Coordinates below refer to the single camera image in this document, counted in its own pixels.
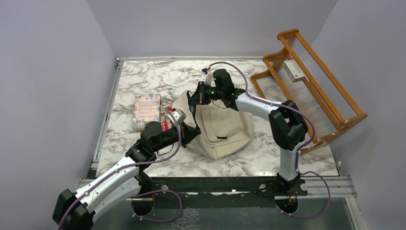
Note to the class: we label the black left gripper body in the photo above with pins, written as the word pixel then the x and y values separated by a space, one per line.
pixel 183 135

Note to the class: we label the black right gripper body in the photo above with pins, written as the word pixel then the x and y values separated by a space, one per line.
pixel 206 93

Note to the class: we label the cream canvas backpack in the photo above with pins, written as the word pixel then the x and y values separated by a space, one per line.
pixel 224 131

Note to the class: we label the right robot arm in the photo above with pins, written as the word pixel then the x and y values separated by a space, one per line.
pixel 286 121

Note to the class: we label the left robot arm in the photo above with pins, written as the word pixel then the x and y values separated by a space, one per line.
pixel 79 210

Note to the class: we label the red cover book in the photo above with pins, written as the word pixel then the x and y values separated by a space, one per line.
pixel 162 118

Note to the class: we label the floral cover book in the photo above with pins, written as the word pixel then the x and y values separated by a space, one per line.
pixel 146 109

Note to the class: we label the small white red box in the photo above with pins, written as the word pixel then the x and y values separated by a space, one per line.
pixel 293 70

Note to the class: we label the wooden rack with clear slats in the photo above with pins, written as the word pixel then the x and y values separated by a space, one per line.
pixel 319 95

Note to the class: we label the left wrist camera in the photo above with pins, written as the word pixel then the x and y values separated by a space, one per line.
pixel 176 116

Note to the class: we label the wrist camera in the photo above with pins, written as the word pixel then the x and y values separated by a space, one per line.
pixel 208 75
pixel 176 116

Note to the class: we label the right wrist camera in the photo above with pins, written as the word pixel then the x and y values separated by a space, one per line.
pixel 208 75

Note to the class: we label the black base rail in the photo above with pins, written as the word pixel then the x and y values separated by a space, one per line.
pixel 216 192

